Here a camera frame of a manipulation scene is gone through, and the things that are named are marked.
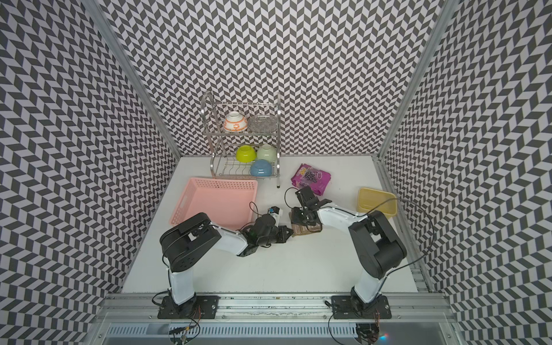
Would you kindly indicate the pink perforated plastic basket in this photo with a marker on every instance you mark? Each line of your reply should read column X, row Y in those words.
column 225, row 202

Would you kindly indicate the lime green bowl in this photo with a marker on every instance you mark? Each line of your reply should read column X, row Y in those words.
column 246, row 154

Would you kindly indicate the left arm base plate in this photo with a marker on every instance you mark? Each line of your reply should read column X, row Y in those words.
column 199, row 307

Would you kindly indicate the pale green bowl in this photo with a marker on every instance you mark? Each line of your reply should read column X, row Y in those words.
column 267, row 152

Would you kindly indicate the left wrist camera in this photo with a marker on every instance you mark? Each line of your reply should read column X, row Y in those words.
column 274, row 211

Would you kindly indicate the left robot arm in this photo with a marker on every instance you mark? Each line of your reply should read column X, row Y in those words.
column 184, row 245

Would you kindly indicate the striped brown square dishcloth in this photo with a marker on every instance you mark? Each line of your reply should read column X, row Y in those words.
column 303, row 222

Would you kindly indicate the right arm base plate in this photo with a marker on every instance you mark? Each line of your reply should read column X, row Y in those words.
column 349, row 307

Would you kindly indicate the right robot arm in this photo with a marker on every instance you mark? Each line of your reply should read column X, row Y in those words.
column 379, row 248

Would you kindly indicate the clear glass plate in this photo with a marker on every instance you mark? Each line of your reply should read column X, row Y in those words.
column 262, row 124

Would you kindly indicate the yellow plastic tray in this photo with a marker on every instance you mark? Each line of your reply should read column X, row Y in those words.
column 369, row 199

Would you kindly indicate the metal two-tier dish rack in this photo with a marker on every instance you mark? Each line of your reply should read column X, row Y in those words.
column 223, row 145

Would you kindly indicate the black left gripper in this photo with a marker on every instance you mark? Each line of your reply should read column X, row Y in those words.
column 282, row 231

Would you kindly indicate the magenta snack bag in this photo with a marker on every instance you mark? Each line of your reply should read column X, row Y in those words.
column 316, row 179

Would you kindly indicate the aluminium front rail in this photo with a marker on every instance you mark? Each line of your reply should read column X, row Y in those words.
column 405, row 307

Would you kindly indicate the blue bowl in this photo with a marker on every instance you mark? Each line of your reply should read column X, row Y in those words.
column 261, row 168

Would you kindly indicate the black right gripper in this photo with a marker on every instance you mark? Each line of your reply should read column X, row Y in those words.
column 295, row 210

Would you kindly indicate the white orange patterned bowl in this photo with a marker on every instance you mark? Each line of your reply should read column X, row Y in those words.
column 235, row 122

